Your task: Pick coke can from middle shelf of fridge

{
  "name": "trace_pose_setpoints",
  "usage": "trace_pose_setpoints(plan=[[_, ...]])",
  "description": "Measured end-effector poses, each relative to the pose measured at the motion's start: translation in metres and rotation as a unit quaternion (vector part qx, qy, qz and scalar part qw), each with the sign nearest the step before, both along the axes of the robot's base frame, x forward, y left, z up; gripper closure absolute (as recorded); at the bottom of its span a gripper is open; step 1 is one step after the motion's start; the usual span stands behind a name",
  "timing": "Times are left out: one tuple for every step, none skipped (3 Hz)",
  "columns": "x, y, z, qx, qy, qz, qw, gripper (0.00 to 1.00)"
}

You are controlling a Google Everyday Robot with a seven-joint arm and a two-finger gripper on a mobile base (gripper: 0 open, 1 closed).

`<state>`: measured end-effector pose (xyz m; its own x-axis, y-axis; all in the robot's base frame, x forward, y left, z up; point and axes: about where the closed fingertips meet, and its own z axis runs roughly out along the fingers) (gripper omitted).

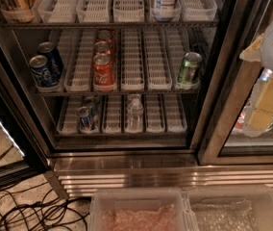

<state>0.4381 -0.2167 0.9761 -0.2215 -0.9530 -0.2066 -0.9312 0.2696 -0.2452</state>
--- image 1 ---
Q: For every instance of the white blue can top shelf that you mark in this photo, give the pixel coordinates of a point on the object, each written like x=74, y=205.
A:
x=163, y=10

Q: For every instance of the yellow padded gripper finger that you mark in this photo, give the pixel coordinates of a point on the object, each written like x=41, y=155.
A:
x=259, y=114

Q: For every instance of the rear blue pepsi can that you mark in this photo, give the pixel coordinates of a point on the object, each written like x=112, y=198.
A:
x=51, y=52

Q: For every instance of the clear plastic bin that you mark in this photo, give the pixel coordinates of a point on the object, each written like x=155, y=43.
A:
x=144, y=209
x=232, y=208

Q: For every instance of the right clear plastic bin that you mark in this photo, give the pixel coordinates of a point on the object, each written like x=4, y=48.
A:
x=232, y=208

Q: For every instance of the red coke can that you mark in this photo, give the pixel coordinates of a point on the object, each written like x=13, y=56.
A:
x=104, y=35
x=103, y=73
x=102, y=47

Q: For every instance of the red can behind glass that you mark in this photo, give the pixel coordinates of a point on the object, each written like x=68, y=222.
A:
x=240, y=121

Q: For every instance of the front blue pepsi can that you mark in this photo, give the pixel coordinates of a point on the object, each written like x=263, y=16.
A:
x=41, y=70

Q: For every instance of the stainless steel fridge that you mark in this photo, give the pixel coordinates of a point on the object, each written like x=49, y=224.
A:
x=187, y=138

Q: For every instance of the left clear plastic bin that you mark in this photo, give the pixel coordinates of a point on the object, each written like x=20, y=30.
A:
x=144, y=209

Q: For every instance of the open fridge door left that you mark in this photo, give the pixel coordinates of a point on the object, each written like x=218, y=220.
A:
x=18, y=157

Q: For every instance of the green soda can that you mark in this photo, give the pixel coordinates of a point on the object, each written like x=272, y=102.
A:
x=189, y=68

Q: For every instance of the blue pepsi can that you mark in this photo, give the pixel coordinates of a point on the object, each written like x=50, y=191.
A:
x=41, y=70
x=51, y=52

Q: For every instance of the rear blue can bottom shelf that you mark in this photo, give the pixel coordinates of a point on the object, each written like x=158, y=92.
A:
x=93, y=104

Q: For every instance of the clear water bottle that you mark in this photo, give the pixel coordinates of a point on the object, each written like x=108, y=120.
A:
x=134, y=119

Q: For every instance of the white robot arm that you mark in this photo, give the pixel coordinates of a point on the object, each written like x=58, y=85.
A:
x=261, y=51

